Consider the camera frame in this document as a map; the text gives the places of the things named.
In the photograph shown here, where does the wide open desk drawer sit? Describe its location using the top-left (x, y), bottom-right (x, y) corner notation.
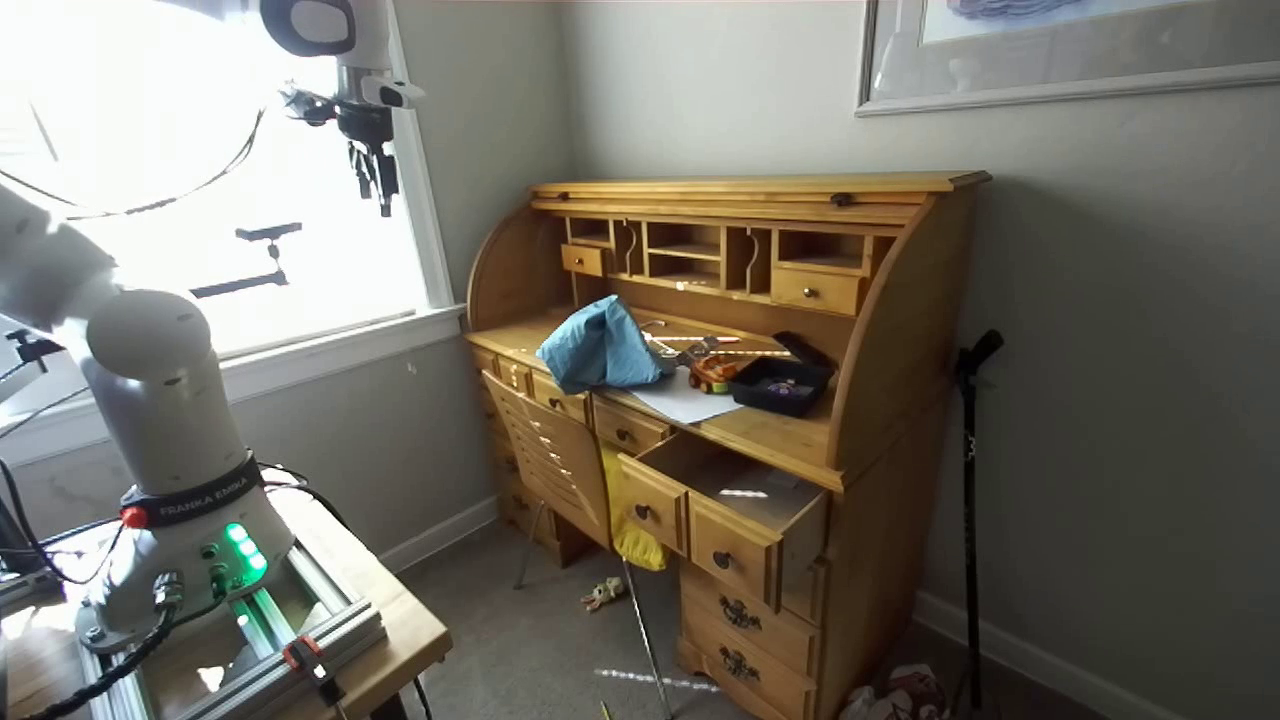
top-left (634, 437), bottom-right (832, 620)

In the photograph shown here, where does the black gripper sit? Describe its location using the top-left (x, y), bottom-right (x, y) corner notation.
top-left (330, 94), bottom-right (409, 218)

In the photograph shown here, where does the light wooden chair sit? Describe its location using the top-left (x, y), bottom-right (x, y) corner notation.
top-left (477, 368), bottom-right (677, 720)

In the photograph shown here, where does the pink white cloth pile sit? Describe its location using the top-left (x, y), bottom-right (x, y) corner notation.
top-left (837, 661), bottom-right (951, 720)

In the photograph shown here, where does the wooden roll-top desk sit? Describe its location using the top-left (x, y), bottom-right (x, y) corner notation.
top-left (460, 167), bottom-right (990, 720)

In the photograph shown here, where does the framed wall picture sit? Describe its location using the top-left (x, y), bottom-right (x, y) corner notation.
top-left (850, 0), bottom-right (1280, 118)

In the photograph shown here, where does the yellow object in drawer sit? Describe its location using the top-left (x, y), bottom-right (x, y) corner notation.
top-left (596, 449), bottom-right (671, 576)

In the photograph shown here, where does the black tray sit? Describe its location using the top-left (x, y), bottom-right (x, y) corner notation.
top-left (725, 328), bottom-right (840, 419)

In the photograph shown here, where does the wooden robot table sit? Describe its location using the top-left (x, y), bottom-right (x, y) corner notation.
top-left (0, 483), bottom-right (457, 720)

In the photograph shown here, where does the small crumpled floor item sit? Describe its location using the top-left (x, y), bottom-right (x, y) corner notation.
top-left (577, 572), bottom-right (631, 620)

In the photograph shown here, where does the small hutch drawer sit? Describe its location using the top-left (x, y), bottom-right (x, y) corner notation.
top-left (555, 241), bottom-right (609, 281)
top-left (770, 264), bottom-right (864, 321)

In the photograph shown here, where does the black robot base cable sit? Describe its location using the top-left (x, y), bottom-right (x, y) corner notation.
top-left (0, 455), bottom-right (181, 720)

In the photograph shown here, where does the light blue towel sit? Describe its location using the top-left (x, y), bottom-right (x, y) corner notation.
top-left (530, 292), bottom-right (678, 400)

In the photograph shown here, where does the white paper sheet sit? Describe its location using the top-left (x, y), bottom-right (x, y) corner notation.
top-left (619, 357), bottom-right (749, 433)

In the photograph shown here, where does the white floor stick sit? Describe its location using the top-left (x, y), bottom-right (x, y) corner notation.
top-left (590, 661), bottom-right (725, 700)

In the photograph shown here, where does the white window frame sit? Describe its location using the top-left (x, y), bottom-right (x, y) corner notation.
top-left (0, 0), bottom-right (472, 470)

